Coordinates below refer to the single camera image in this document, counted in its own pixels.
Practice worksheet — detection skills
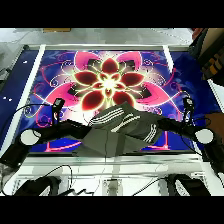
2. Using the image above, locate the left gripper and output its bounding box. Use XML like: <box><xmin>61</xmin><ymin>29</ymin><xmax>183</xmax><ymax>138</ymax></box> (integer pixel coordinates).
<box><xmin>58</xmin><ymin>119</ymin><xmax>91</xmax><ymax>137</ymax></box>

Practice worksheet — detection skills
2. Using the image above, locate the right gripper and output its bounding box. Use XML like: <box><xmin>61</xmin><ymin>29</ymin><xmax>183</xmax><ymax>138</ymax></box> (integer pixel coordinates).
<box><xmin>156</xmin><ymin>117</ymin><xmax>188</xmax><ymax>137</ymax></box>

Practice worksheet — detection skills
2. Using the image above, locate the grey striped garment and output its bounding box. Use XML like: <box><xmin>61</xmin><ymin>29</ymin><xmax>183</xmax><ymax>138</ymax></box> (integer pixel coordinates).
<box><xmin>73</xmin><ymin>101</ymin><xmax>165</xmax><ymax>159</ymax></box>

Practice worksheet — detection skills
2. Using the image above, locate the heap of clothes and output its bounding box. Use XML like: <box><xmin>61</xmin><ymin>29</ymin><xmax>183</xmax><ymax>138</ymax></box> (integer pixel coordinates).
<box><xmin>187</xmin><ymin>27</ymin><xmax>224</xmax><ymax>82</ymax></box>

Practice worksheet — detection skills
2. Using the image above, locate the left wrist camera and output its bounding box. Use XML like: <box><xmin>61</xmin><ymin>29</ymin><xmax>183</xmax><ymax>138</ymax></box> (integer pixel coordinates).
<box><xmin>51</xmin><ymin>97</ymin><xmax>65</xmax><ymax>125</ymax></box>

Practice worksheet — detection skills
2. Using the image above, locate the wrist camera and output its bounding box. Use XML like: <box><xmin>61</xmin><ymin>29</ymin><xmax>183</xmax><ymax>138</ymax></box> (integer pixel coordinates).
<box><xmin>181</xmin><ymin>96</ymin><xmax>196</xmax><ymax>125</ymax></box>
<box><xmin>51</xmin><ymin>97</ymin><xmax>65</xmax><ymax>125</ymax></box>

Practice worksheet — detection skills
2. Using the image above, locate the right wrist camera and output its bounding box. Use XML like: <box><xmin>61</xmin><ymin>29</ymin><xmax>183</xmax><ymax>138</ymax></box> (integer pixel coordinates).
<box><xmin>181</xmin><ymin>96</ymin><xmax>196</xmax><ymax>125</ymax></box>

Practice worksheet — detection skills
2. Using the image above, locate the black cable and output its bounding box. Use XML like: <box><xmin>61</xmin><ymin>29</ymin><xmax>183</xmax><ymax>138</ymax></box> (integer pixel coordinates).
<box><xmin>132</xmin><ymin>175</ymin><xmax>169</xmax><ymax>197</ymax></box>
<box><xmin>32</xmin><ymin>164</ymin><xmax>75</xmax><ymax>197</ymax></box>
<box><xmin>12</xmin><ymin>103</ymin><xmax>56</xmax><ymax>134</ymax></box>

